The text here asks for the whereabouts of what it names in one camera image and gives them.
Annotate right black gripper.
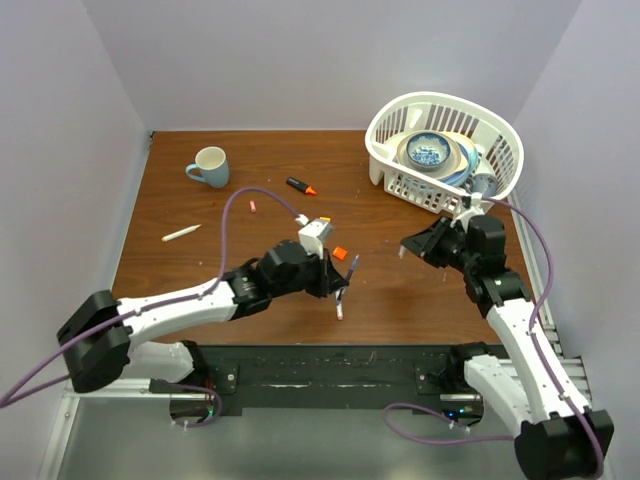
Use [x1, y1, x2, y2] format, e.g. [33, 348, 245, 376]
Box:
[400, 214, 476, 274]

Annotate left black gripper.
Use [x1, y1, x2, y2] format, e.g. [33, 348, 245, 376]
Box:
[271, 246, 348, 299]

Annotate white pink pen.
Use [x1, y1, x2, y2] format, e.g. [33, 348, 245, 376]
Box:
[335, 294, 344, 321]

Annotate dark blue pen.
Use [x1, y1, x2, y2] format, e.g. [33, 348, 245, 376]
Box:
[336, 254, 360, 306]

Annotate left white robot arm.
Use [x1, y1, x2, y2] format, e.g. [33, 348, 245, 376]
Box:
[57, 240, 349, 393]

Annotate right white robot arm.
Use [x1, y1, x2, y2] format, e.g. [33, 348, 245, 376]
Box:
[400, 214, 614, 479]

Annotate white yellow pen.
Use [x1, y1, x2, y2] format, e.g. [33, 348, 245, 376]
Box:
[161, 224, 202, 243]

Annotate orange highlighter cap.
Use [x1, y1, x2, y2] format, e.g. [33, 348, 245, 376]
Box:
[332, 246, 348, 260]

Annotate grey cup in basket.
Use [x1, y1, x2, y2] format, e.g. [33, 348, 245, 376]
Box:
[468, 173, 499, 197]

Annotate stacked plates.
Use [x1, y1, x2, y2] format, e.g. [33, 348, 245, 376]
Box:
[395, 130, 479, 187]

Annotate blue patterned bowl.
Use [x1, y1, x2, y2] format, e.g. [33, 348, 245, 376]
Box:
[405, 131, 451, 171]

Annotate white plastic dish basket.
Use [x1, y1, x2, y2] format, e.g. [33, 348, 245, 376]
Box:
[365, 91, 524, 214]

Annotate black orange highlighter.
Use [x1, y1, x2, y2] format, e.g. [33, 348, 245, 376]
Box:
[286, 177, 317, 195]

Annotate light blue mug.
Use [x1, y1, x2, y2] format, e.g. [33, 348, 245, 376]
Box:
[185, 146, 230, 189]

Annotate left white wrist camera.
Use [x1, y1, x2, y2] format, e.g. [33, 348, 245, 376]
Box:
[295, 214, 334, 259]

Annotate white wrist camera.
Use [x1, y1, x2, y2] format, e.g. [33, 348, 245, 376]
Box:
[295, 214, 334, 259]
[451, 192, 491, 232]

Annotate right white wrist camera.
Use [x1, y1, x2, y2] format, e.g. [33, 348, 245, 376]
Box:
[451, 192, 491, 232]

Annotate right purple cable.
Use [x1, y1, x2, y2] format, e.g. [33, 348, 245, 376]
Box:
[383, 197, 606, 479]

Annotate purple cable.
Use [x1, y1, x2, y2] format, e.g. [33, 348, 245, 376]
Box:
[383, 197, 606, 479]
[0, 186, 301, 409]

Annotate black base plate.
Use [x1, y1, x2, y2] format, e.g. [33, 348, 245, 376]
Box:
[187, 345, 484, 420]

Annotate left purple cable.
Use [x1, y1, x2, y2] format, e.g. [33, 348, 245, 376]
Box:
[0, 186, 301, 409]

